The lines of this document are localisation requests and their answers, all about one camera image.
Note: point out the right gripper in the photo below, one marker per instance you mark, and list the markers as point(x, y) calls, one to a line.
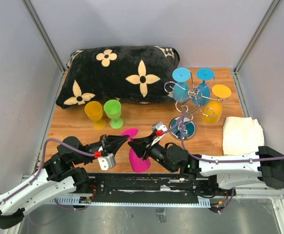
point(139, 145)

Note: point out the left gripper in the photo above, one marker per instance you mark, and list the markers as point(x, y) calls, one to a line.
point(112, 142)

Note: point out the magenta plastic goblet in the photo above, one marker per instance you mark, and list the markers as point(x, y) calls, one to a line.
point(137, 164)

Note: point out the green plastic goblet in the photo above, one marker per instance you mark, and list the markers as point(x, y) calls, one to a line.
point(113, 110)

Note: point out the chrome wine glass rack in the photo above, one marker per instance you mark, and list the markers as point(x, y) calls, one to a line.
point(186, 129)

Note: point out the yellow plastic goblet front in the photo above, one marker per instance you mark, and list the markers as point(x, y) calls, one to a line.
point(213, 109)

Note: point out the yellow plastic goblet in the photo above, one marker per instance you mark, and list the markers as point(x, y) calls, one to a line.
point(213, 109)
point(94, 112)

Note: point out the blue plastic goblet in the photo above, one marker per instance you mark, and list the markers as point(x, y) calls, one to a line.
point(202, 97)
point(181, 76)

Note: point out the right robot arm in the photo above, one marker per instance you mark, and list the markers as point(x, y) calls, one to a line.
point(265, 165)

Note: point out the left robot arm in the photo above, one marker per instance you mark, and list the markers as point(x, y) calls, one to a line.
point(59, 175)

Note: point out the yellow plastic goblet rear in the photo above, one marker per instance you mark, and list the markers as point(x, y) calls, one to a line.
point(94, 112)

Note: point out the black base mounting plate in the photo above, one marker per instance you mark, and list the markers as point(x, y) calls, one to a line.
point(149, 190)

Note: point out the black floral plush pillow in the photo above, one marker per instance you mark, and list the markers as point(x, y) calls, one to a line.
point(130, 73)

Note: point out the white folded cloth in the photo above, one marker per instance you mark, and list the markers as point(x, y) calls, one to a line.
point(241, 135)

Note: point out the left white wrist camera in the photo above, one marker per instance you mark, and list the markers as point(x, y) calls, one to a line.
point(106, 161)

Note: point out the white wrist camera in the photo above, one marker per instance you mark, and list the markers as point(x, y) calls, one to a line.
point(106, 161)
point(158, 130)

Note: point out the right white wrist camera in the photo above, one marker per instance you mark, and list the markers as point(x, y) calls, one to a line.
point(158, 130)

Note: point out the left aluminium frame post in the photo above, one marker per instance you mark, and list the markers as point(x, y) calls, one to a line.
point(40, 28)

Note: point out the aluminium frame post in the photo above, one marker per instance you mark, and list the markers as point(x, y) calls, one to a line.
point(257, 34)
point(40, 28)

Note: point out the right aluminium frame post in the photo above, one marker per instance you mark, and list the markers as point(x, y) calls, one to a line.
point(257, 34)

